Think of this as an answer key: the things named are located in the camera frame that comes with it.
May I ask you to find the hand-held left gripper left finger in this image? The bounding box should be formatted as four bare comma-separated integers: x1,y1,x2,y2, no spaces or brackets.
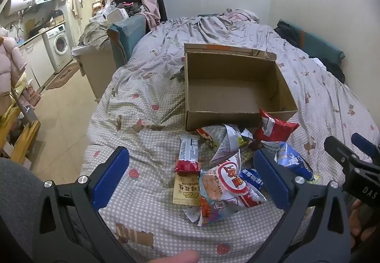
31,146,140,263

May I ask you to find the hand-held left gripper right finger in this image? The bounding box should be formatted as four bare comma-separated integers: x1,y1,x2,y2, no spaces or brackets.
249,149,352,263

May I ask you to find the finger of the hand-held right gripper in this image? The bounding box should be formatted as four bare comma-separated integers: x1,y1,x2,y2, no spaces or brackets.
324,136,357,174
351,132,380,164

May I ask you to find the small blue snack packet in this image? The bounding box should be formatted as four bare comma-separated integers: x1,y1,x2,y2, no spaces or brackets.
240,169,265,190

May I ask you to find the blue white cookie bag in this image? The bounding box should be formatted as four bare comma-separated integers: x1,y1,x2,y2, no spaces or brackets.
261,141,316,182

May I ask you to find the checkered tan wafer packet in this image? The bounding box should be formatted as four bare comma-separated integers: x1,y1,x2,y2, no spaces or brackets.
239,147,259,167

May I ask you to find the light blue white snack bag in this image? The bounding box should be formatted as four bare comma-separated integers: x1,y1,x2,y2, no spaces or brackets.
198,149,267,226

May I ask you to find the red chip bag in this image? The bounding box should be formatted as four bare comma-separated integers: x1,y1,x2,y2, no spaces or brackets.
253,109,300,143

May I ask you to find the white snack bag red edge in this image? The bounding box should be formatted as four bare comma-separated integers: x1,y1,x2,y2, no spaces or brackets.
196,123,253,164

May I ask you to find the tan snack packet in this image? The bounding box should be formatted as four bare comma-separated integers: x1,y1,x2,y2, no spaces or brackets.
173,173,202,207

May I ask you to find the red white snack bar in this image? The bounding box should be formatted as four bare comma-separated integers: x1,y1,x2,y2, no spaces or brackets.
175,136,202,174

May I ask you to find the small white wrapper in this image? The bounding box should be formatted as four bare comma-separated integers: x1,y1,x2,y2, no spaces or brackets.
182,206,202,223

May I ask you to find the brown cardboard box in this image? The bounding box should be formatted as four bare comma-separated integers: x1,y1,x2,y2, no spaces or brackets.
183,42,299,132

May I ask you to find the person's right hand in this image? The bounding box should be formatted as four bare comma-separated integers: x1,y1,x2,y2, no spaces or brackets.
347,200,370,249

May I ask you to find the person's left hand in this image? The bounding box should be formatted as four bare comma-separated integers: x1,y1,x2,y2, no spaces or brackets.
154,250,200,263

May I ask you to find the black garment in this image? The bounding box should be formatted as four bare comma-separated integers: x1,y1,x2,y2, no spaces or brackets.
321,57,346,84

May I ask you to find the printed checkered blanket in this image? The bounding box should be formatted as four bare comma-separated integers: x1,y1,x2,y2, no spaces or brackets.
80,8,380,263

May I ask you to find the yellow wooden rack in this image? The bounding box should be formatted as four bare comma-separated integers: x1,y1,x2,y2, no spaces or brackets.
0,103,40,165

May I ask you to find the teal cushion orange stripe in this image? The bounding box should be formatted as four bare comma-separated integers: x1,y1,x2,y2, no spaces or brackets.
279,20,346,66

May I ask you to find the beige side cabinet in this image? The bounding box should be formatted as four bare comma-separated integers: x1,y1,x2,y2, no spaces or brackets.
73,45,116,103

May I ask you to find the brown floor rug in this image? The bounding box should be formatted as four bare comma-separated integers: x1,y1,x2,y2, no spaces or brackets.
45,61,80,90

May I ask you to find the dark clothes heap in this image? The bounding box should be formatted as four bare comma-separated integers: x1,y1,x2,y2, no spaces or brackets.
275,21,302,47

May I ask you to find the white kitchen cabinet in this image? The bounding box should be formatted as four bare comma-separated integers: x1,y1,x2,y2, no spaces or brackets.
19,34,55,88

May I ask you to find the white washing machine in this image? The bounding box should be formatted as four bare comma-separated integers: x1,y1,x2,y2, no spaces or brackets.
42,24,73,74

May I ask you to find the teal padded bed board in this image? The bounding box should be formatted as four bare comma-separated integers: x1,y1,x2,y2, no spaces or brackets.
107,14,147,65

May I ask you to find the grey floral cloth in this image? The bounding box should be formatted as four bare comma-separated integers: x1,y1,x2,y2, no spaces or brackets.
79,20,112,51

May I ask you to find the pink puffer jacket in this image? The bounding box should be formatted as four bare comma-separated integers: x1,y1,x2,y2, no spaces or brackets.
0,36,28,94

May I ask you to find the white plastic container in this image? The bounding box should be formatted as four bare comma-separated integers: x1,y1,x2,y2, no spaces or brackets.
105,8,129,24

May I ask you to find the pile of mixed clothes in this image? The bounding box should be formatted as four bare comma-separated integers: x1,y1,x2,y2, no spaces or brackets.
111,0,146,14

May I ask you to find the hanging cream towel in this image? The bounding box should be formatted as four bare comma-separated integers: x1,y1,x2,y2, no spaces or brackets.
70,0,84,19

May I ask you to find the white water heater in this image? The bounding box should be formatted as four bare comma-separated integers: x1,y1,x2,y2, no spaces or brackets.
3,0,36,17

